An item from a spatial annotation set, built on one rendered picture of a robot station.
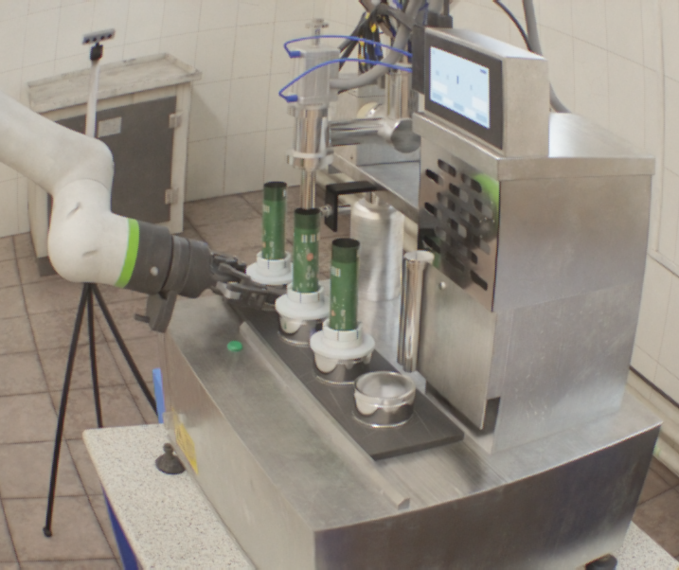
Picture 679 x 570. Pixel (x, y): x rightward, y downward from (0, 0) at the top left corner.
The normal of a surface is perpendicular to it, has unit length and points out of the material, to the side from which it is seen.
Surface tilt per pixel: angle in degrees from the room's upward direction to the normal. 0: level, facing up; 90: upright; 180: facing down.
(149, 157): 90
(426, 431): 0
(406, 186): 0
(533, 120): 90
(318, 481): 0
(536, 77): 90
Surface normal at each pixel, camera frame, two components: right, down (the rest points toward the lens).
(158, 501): 0.04, -0.92
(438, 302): -0.91, 0.13
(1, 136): 0.47, 0.55
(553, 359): 0.41, 0.36
